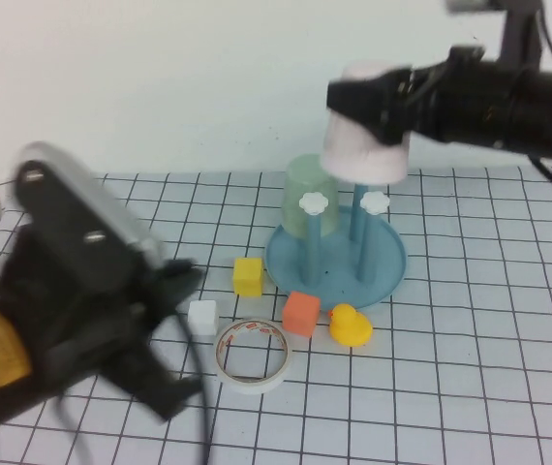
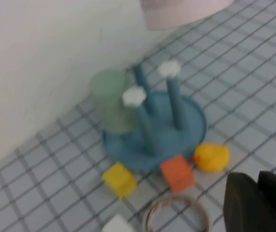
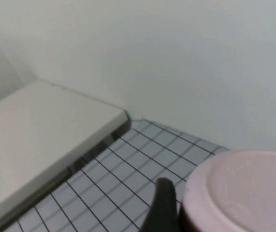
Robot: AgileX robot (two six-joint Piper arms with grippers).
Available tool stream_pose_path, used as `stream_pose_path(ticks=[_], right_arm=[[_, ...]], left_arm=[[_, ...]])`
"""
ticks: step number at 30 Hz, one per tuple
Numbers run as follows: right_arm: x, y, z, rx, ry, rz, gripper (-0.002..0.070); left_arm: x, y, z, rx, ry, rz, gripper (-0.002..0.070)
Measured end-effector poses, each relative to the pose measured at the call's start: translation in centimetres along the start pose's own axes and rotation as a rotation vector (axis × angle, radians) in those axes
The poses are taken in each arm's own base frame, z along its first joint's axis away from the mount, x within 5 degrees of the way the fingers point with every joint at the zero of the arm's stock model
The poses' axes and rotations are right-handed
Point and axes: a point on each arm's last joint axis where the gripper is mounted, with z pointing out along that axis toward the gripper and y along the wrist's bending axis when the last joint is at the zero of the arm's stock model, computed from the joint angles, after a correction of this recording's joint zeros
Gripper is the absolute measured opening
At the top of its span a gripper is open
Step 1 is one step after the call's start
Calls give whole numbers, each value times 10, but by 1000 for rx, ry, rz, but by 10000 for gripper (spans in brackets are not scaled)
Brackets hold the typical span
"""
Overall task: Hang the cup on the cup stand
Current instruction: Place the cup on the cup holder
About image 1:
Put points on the yellow foam cube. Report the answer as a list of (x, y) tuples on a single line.
[(247, 276)]

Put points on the pink plastic cup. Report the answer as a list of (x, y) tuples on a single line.
[(353, 155)]

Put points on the white tape roll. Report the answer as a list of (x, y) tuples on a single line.
[(256, 385)]

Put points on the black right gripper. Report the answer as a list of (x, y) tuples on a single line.
[(428, 97)]

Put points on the yellow rubber duck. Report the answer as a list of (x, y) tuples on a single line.
[(351, 329)]

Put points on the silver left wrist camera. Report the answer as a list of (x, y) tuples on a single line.
[(111, 213)]

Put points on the grid pattern tablecloth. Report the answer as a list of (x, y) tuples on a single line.
[(450, 339)]

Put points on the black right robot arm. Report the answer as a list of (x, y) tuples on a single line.
[(523, 111)]

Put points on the orange foam cube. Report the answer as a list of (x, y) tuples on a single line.
[(300, 315)]

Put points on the dark right camera mount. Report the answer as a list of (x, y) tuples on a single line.
[(523, 34)]

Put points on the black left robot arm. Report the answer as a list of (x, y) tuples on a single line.
[(5, 368)]

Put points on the green plastic cup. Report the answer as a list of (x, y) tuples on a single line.
[(300, 194)]

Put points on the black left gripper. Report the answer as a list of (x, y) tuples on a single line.
[(87, 319)]

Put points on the blue cup stand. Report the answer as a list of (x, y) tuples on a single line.
[(382, 271)]

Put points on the black left camera bracket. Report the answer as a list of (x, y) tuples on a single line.
[(72, 232)]

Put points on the white foam cube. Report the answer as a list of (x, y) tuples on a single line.
[(202, 317)]

